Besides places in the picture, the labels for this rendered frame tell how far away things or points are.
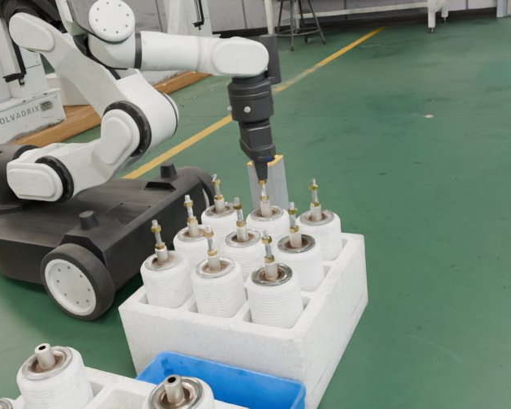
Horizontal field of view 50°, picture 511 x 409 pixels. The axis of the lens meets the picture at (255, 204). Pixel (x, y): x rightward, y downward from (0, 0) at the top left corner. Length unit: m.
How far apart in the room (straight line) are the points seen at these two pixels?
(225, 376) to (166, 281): 0.21
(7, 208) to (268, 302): 1.07
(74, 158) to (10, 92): 1.85
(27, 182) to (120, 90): 0.45
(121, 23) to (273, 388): 0.68
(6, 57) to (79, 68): 1.90
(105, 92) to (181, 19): 3.28
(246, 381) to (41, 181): 0.89
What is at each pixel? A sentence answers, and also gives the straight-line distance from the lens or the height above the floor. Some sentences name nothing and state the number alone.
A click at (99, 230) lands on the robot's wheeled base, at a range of 1.43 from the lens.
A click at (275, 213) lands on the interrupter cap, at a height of 0.25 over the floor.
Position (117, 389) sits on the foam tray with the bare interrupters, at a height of 0.18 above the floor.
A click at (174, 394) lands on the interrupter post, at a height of 0.27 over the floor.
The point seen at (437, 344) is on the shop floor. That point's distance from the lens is 1.23.
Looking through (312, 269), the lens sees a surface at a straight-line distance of 1.07.
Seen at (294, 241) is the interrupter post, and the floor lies 0.26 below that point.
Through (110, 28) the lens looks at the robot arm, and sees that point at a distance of 1.03.
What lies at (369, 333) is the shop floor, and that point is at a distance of 1.25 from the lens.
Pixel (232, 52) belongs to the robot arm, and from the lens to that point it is 1.06.
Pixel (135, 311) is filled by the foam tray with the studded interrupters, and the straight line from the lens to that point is 1.12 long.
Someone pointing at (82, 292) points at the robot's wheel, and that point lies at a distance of 1.45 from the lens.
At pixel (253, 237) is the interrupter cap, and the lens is 1.13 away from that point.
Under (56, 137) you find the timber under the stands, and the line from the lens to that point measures 3.29.
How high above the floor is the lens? 0.76
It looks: 23 degrees down
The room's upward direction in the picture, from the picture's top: 8 degrees counter-clockwise
